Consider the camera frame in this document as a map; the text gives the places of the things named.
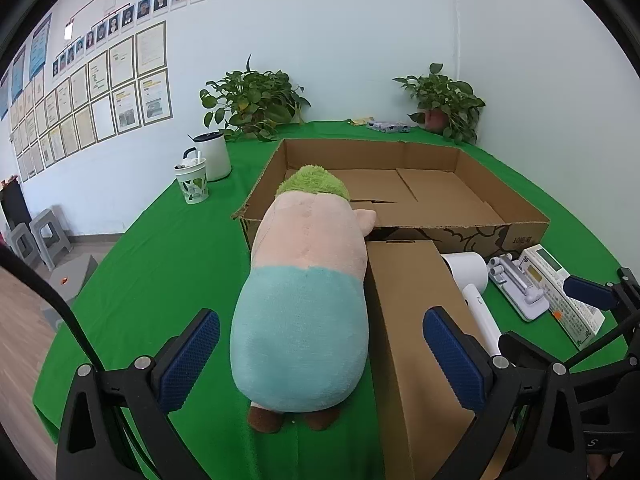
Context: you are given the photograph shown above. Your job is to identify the long brown cardboard box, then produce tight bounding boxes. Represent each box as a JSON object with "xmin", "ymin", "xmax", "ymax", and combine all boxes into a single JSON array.
[{"xmin": 364, "ymin": 240, "xmax": 480, "ymax": 479}]

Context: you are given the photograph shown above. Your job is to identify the white hair dryer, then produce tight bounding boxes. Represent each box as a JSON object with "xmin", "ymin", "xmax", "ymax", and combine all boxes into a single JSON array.
[{"xmin": 442, "ymin": 252, "xmax": 501, "ymax": 356}]

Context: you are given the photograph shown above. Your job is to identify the plush pig toy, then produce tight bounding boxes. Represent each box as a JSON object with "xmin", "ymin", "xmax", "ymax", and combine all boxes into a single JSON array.
[{"xmin": 230, "ymin": 165, "xmax": 376, "ymax": 434}]

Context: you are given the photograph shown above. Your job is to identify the white medicine box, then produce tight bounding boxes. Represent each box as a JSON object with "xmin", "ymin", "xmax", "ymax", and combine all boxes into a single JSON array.
[{"xmin": 520, "ymin": 244, "xmax": 605, "ymax": 350}]

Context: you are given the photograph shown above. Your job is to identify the green tablecloth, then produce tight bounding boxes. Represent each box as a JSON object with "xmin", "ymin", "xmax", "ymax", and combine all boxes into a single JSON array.
[{"xmin": 32, "ymin": 122, "xmax": 620, "ymax": 479}]

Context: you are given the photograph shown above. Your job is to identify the grey step stool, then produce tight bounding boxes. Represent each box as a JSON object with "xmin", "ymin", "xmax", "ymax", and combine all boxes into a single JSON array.
[{"xmin": 6, "ymin": 208, "xmax": 72, "ymax": 271}]

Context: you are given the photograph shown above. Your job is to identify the large open cardboard tray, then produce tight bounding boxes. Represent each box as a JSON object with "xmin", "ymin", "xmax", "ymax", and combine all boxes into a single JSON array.
[{"xmin": 234, "ymin": 139, "xmax": 549, "ymax": 259}]

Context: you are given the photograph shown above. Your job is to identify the right potted plant red pot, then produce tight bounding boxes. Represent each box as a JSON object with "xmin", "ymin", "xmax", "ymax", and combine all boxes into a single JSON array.
[{"xmin": 394, "ymin": 63, "xmax": 486, "ymax": 144}]

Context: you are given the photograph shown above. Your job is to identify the green patterned cup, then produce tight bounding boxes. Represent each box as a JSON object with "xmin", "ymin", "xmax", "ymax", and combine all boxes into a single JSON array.
[{"xmin": 175, "ymin": 158, "xmax": 208, "ymax": 205}]

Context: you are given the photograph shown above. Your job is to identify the yellow packet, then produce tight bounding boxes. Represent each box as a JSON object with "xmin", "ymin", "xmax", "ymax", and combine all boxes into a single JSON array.
[{"xmin": 347, "ymin": 117, "xmax": 374, "ymax": 126}]

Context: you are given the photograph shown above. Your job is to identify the white mug black lid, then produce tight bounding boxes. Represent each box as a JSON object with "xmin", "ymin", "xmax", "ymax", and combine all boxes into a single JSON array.
[{"xmin": 183, "ymin": 131, "xmax": 232, "ymax": 182}]

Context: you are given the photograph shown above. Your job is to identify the left potted plant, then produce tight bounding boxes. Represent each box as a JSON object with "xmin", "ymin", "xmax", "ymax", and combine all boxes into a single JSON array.
[{"xmin": 198, "ymin": 58, "xmax": 311, "ymax": 142}]

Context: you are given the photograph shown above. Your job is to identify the black cable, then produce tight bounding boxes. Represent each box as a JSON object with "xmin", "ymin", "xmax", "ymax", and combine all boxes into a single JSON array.
[{"xmin": 0, "ymin": 244, "xmax": 166, "ymax": 480}]

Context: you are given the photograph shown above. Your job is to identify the framed certificates on wall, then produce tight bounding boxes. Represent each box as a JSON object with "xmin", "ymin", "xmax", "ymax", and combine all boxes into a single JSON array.
[{"xmin": 5, "ymin": 21, "xmax": 174, "ymax": 181}]

